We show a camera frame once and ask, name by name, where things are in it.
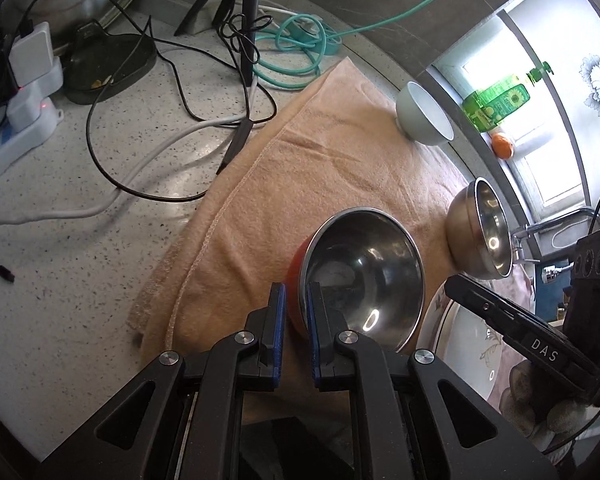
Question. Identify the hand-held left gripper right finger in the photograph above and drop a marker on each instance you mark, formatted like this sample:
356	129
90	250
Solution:
314	340

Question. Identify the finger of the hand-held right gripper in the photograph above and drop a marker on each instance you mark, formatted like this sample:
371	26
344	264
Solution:
480	302

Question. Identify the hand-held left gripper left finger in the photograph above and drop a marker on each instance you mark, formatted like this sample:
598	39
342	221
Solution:
278	330

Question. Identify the pink floral white plate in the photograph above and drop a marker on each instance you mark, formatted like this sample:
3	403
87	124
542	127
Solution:
470	345

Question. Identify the large white leaf-pattern plate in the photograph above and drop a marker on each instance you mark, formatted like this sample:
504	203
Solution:
441	330

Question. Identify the large steel bowl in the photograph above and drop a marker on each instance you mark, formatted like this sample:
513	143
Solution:
490	230

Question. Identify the red steel bowl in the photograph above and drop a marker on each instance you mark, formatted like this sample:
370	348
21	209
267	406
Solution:
370	270

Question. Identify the light blue ceramic bowl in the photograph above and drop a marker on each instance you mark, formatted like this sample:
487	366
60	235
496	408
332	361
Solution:
420	115

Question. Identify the person's right hand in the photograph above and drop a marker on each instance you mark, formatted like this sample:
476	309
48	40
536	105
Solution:
530	395

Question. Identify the chrome faucet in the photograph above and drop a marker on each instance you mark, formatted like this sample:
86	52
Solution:
530	230

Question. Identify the window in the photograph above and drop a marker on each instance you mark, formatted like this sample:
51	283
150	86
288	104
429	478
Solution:
545	170

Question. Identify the orange tangerine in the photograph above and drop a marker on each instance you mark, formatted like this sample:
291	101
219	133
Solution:
503	146

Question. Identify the peach towel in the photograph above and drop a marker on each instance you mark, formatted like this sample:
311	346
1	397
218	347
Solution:
290	160

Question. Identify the green dish soap bottle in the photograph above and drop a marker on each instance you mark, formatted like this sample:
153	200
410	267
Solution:
500	102

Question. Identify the black tripod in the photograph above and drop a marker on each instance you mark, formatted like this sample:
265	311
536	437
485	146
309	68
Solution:
247	20

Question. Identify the black tray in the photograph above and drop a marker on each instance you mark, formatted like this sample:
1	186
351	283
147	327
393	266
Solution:
125	55

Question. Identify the white power strip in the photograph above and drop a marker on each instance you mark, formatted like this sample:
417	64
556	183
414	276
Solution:
10	145

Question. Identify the white charger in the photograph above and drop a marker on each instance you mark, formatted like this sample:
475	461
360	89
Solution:
35	100
30	50

